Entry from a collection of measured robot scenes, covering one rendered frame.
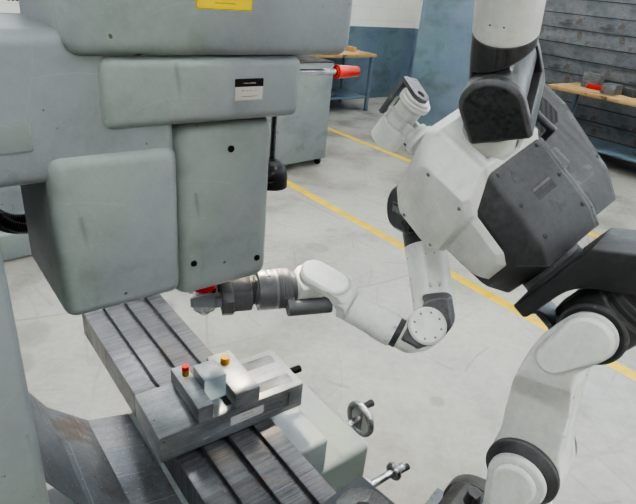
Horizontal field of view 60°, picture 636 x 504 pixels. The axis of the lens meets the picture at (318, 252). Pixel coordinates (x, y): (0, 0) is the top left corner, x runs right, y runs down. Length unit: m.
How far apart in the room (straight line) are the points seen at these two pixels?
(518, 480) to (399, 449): 1.48
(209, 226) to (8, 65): 0.39
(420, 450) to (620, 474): 0.89
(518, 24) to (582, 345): 0.51
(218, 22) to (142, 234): 0.34
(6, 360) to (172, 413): 0.52
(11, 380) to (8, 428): 0.08
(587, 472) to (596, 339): 1.91
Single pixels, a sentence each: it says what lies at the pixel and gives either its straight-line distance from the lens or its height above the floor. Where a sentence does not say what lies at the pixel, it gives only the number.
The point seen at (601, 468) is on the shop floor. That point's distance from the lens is 2.93.
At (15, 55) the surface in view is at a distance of 0.80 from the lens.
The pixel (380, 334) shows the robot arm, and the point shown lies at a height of 1.20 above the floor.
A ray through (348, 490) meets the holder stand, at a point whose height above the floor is 1.13.
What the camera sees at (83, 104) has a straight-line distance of 0.82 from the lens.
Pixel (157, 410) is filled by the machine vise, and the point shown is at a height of 1.00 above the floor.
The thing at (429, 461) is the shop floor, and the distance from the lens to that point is 2.62.
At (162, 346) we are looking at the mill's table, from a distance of 1.55.
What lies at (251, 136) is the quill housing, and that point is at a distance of 0.96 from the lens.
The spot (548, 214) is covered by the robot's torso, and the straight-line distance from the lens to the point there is 0.97.
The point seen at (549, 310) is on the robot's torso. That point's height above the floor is 1.34.
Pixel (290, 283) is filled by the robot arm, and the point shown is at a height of 1.27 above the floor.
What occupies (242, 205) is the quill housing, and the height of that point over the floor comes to 1.47.
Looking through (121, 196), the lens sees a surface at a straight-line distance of 0.87.
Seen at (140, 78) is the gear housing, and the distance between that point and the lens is 0.83.
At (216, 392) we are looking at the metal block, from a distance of 1.25.
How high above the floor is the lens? 1.85
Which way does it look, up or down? 26 degrees down
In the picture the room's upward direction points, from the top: 6 degrees clockwise
